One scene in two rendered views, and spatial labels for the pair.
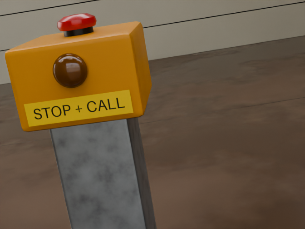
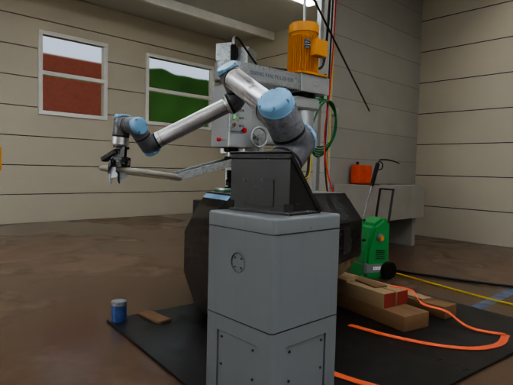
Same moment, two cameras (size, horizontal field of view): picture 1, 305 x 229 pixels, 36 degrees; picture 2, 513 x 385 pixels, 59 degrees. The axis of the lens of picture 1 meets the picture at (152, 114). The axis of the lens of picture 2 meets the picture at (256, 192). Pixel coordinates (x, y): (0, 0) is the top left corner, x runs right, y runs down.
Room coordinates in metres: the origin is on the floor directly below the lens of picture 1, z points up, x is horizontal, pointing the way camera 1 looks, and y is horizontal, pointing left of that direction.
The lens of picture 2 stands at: (-1.17, 0.40, 1.03)
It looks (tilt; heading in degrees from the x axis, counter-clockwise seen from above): 3 degrees down; 317
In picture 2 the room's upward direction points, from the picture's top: 1 degrees clockwise
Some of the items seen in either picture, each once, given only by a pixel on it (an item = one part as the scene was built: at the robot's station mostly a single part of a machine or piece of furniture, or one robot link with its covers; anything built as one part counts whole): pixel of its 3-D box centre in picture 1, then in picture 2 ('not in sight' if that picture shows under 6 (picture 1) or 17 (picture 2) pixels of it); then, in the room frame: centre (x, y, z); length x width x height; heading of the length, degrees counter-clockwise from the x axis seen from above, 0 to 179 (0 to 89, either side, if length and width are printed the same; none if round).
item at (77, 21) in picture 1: (76, 23); not in sight; (0.49, 0.06, 1.09); 0.04 x 0.04 x 0.02
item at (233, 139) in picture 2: not in sight; (240, 120); (1.21, -1.69, 1.36); 0.36 x 0.22 x 0.45; 85
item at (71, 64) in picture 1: (70, 70); not in sight; (0.43, 0.07, 1.05); 0.03 x 0.02 x 0.03; 84
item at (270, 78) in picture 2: not in sight; (272, 82); (1.19, -1.96, 1.66); 0.96 x 0.25 x 0.17; 85
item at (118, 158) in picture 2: not in sight; (120, 156); (1.15, -0.76, 1.08); 0.09 x 0.08 x 0.12; 21
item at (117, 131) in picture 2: not in sight; (121, 125); (1.14, -0.76, 1.24); 0.10 x 0.09 x 0.12; 7
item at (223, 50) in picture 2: not in sight; (227, 53); (1.84, -2.06, 2.00); 0.20 x 0.18 x 0.15; 174
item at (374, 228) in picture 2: not in sight; (372, 232); (1.24, -3.46, 0.43); 0.35 x 0.35 x 0.87; 69
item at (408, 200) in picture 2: not in sight; (379, 215); (2.15, -5.09, 0.43); 1.30 x 0.62 x 0.86; 90
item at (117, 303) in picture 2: not in sight; (118, 310); (1.55, -0.96, 0.08); 0.10 x 0.10 x 0.13
